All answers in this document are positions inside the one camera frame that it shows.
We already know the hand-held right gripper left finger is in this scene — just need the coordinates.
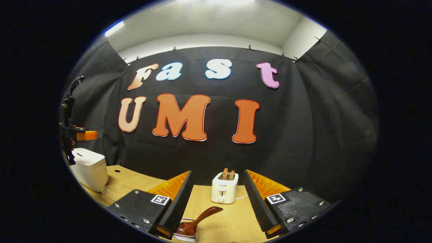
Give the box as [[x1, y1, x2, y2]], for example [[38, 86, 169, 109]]
[[106, 170, 194, 239]]

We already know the white toaster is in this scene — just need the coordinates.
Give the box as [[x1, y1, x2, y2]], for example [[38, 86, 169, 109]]
[[211, 172, 239, 204]]

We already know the clear rice container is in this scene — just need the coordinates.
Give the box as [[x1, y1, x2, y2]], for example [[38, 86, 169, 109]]
[[101, 184, 135, 205]]

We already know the white rice cooker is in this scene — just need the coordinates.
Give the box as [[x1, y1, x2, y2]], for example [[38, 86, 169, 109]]
[[70, 148, 108, 192]]

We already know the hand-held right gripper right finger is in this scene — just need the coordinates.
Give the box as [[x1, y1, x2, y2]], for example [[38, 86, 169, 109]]
[[243, 169, 334, 239]]

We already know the brown wooden spoon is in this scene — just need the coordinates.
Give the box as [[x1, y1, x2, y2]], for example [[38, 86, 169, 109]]
[[174, 207, 224, 237]]

